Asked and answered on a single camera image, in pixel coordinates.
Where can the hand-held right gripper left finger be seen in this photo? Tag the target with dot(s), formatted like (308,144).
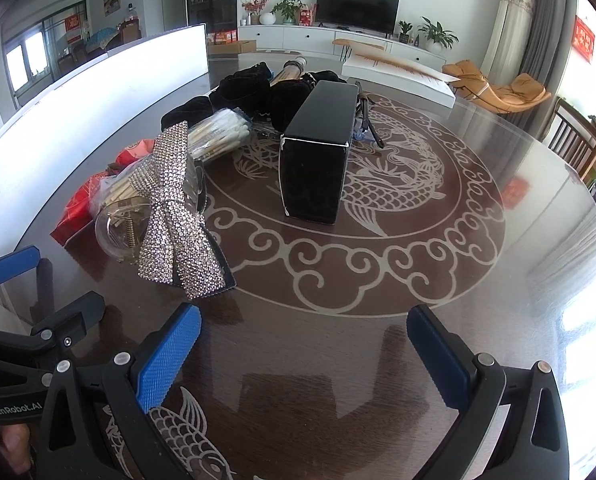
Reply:
(168,355)

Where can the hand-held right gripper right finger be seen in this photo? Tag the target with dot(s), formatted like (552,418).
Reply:
(437,360)

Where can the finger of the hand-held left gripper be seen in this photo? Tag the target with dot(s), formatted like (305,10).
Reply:
(13,265)
(75,317)

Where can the red plastic packet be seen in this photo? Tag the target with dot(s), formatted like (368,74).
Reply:
(78,205)

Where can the rhinestone bow hair clip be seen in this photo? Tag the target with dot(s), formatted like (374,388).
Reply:
(170,220)

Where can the black rectangular box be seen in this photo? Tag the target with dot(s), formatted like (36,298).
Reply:
(313,170)

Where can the black velvet lace-trimmed scrunchie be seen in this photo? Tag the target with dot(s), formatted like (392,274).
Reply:
(288,102)

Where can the gold cosmetic tube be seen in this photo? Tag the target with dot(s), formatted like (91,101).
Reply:
(285,74)

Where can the person's left hand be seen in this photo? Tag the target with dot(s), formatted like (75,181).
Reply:
(14,447)

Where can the clear plastic hair claw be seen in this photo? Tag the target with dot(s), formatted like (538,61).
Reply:
(120,237)

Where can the clear bag of wooden sticks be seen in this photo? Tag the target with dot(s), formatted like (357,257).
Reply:
(110,187)

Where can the white board panel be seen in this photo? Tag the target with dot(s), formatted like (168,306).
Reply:
(78,90)

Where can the clear bag of white sticks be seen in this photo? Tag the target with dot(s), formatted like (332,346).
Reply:
(220,135)

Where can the black-framed glasses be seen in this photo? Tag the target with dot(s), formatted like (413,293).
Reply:
(369,115)

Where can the wooden chair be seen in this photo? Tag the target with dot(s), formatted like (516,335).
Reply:
(572,135)

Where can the orange lounge chair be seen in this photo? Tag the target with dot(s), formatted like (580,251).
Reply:
(517,91)

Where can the white flat feather-print box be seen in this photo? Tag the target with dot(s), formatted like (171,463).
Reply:
(392,77)

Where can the cardboard boxes on floor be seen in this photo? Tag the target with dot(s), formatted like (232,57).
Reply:
(228,44)

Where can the wooden bench with hairpin legs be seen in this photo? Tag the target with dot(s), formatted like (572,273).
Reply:
(357,42)

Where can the large leafy potted plant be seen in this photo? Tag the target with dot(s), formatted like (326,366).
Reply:
(437,32)

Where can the small green potted plant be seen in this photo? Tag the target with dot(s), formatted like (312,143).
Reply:
(404,30)

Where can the covered standing air conditioner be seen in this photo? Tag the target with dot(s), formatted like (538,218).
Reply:
(510,25)

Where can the white television cabinet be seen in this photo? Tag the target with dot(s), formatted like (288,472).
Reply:
(298,37)

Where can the white round vase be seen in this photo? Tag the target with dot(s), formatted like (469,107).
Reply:
(267,19)

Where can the grey curtain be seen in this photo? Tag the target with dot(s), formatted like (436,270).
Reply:
(545,25)

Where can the red flower arrangement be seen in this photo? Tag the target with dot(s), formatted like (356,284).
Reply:
(253,7)

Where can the black television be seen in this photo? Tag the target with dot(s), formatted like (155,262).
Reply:
(357,7)

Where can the red gift box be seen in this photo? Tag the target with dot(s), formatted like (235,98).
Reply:
(306,15)

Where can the red wall decoration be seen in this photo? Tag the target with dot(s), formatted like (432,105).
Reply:
(584,39)

